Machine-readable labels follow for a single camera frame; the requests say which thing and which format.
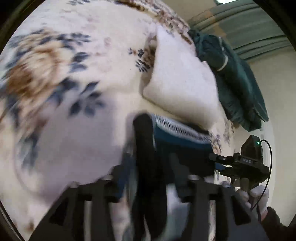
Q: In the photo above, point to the folded white fleece garment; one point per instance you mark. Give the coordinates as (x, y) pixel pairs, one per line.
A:
(181, 84)

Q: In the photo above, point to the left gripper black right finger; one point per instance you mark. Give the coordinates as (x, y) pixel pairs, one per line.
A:
(234, 220)

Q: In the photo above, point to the right green striped curtain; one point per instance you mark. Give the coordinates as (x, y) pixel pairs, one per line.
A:
(244, 26)

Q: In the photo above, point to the dark green folded blanket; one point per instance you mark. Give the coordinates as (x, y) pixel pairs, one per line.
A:
(238, 90)

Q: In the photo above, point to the black grey striped fleece garment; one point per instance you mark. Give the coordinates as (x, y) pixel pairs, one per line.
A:
(155, 211)

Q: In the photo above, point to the white gloved right hand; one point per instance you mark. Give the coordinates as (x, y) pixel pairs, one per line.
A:
(252, 197)

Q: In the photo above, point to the floral cream bed blanket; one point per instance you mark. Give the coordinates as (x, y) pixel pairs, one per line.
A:
(72, 77)

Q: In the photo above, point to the dark sleeved right forearm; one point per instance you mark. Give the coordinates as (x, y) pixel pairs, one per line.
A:
(274, 229)

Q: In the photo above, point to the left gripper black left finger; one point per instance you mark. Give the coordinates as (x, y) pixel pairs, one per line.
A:
(65, 219)

